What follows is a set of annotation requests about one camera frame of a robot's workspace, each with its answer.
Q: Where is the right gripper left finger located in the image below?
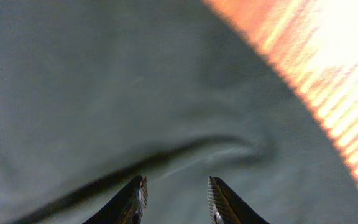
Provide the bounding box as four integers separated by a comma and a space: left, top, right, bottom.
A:
83, 175, 148, 224

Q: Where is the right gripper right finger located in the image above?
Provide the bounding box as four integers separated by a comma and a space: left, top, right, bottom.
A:
208, 176, 269, 224

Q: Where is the black t-shirt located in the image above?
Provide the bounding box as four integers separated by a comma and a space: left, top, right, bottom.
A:
0, 1, 358, 223

